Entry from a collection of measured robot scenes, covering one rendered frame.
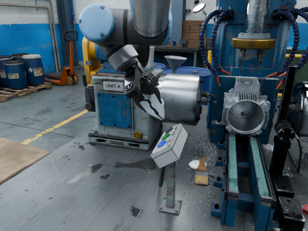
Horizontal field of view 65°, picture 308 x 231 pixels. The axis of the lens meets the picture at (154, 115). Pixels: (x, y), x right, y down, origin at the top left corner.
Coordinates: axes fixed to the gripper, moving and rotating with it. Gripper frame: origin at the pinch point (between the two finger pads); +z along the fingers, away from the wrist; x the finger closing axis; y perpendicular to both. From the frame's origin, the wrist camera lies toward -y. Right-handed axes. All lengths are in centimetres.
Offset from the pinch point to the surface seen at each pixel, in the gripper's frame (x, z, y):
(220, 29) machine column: -26, -12, 66
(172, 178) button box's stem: 6.2, 18.6, -6.4
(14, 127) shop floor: 275, -60, 175
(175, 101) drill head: 3.7, 3.2, 31.3
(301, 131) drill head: -35, 41, 33
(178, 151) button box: -3.5, 9.6, -10.6
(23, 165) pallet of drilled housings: 180, -10, 80
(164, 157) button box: -0.2, 8.3, -13.5
